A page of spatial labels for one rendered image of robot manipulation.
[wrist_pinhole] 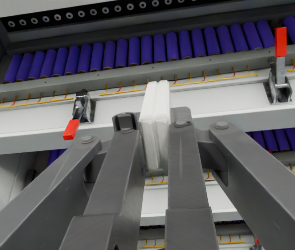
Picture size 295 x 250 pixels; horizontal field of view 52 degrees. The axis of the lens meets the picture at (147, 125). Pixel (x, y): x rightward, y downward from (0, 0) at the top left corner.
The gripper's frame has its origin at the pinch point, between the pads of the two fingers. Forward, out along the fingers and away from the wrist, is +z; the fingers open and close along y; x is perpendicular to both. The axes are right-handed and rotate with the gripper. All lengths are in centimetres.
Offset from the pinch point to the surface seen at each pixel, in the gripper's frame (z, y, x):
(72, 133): 14.9, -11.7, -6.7
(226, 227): 35, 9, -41
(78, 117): 18.7, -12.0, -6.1
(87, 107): 21.2, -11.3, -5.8
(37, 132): 20.7, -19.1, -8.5
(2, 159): 26.9, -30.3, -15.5
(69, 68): 28.9, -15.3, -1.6
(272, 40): 29.2, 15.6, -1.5
